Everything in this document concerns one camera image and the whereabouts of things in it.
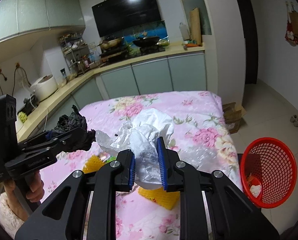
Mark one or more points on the black gas stove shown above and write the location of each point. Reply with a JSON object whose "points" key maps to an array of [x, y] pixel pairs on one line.
{"points": [[127, 52]]}

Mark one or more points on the golden pan on stove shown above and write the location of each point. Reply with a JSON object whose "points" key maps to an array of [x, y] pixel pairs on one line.
{"points": [[111, 43]]}

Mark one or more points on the pink floral tablecloth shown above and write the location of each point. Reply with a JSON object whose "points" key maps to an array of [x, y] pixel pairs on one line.
{"points": [[191, 123]]}

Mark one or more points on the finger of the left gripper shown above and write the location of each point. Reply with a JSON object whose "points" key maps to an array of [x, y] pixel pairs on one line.
{"points": [[63, 132], [72, 143]]}

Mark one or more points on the lower kitchen cabinets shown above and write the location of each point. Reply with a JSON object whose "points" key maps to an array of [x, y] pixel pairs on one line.
{"points": [[175, 72]]}

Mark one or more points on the white plastic jug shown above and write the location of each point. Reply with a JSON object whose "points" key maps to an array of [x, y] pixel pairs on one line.
{"points": [[184, 31]]}

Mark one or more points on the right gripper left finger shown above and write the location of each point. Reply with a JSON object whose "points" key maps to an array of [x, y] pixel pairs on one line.
{"points": [[124, 180]]}

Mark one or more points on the red plastic mesh basket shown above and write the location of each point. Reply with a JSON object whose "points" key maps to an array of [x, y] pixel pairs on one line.
{"points": [[268, 172]]}

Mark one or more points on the brown hanging board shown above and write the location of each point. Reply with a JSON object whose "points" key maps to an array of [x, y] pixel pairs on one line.
{"points": [[294, 20]]}

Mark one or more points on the white rice cooker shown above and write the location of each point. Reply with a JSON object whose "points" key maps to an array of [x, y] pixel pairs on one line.
{"points": [[44, 87]]}

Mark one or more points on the black wok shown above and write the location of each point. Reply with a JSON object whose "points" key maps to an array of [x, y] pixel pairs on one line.
{"points": [[145, 42]]}

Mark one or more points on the white plastic bag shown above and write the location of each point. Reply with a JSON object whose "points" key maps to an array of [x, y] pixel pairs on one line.
{"points": [[140, 136]]}

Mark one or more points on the red hanging cloth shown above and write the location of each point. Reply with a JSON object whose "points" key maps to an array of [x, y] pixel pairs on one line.
{"points": [[289, 36]]}

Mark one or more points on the black range hood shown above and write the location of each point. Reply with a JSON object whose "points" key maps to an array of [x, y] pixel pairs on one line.
{"points": [[112, 16]]}

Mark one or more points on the metal spice rack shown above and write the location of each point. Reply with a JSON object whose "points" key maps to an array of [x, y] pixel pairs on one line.
{"points": [[75, 52]]}

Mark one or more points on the black plastic bag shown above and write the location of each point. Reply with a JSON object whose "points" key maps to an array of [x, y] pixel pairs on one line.
{"points": [[74, 120]]}

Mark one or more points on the cardboard box on floor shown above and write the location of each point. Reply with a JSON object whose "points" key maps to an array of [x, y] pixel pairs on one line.
{"points": [[233, 115]]}

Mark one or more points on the wooden cutting board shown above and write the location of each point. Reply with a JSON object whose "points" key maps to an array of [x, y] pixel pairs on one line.
{"points": [[195, 26]]}

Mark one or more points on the left hand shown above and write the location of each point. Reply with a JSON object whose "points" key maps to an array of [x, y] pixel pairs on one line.
{"points": [[35, 192]]}

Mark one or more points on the upper wall cabinets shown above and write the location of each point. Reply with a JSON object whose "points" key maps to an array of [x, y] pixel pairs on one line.
{"points": [[23, 16]]}

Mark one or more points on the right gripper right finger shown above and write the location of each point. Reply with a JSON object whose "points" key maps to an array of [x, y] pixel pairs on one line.
{"points": [[171, 181]]}

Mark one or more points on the fuzzy white left sleeve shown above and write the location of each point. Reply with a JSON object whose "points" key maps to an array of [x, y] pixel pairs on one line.
{"points": [[12, 214]]}

